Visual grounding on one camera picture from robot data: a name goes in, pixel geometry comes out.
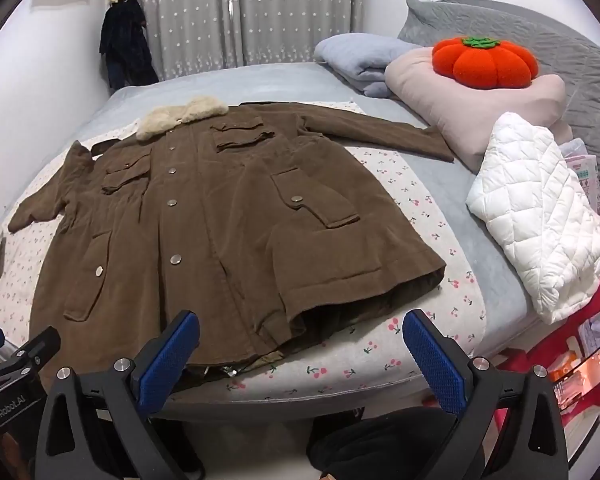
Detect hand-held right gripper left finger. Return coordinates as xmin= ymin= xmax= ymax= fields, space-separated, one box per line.
xmin=34 ymin=309 xmax=206 ymax=480

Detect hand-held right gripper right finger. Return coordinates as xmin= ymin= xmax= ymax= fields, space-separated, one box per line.
xmin=402 ymin=309 xmax=571 ymax=480

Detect brown coat with fur collar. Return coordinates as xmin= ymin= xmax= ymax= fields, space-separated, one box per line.
xmin=7 ymin=97 xmax=455 ymax=378

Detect dark hanging clothes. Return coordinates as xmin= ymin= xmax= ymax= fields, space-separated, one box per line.
xmin=99 ymin=0 xmax=160 ymax=92

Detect person's dark pants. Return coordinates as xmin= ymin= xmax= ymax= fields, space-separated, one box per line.
xmin=305 ymin=405 xmax=463 ymax=480

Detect smartphone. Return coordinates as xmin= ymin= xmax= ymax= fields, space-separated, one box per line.
xmin=554 ymin=346 xmax=600 ymax=403

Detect cherry print bed sheet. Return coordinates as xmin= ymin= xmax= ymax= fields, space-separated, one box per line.
xmin=0 ymin=100 xmax=488 ymax=403

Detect white quilted jacket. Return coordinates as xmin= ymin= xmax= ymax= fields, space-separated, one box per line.
xmin=466 ymin=111 xmax=600 ymax=325

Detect pink and white packet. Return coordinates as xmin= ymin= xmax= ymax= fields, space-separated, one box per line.
xmin=560 ymin=139 xmax=600 ymax=213

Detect pink pillow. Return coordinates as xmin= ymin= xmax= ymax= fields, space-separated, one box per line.
xmin=384 ymin=46 xmax=573 ymax=173

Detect orange pumpkin plush cushion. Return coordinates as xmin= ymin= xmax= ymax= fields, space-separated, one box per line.
xmin=432 ymin=35 xmax=539 ymax=87

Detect light blue folded blanket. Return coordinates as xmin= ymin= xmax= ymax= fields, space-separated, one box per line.
xmin=314 ymin=35 xmax=423 ymax=98

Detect grey pillow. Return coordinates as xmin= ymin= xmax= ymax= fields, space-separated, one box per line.
xmin=397 ymin=0 xmax=600 ymax=211

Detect grey star print curtain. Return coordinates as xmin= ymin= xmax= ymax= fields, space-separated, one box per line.
xmin=130 ymin=0 xmax=362 ymax=82

